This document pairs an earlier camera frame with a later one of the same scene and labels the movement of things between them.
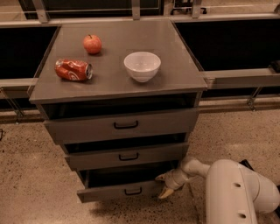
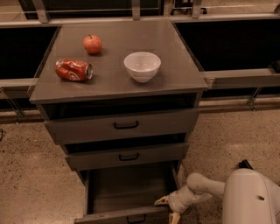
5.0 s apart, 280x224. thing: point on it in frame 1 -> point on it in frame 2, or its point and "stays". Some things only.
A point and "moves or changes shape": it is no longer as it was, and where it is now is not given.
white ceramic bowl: [143, 66] stays
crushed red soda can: [73, 70] stays
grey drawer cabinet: [121, 98] stays
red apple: [92, 44] stays
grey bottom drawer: [122, 184] moves or changes shape
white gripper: [174, 181] -> [174, 202]
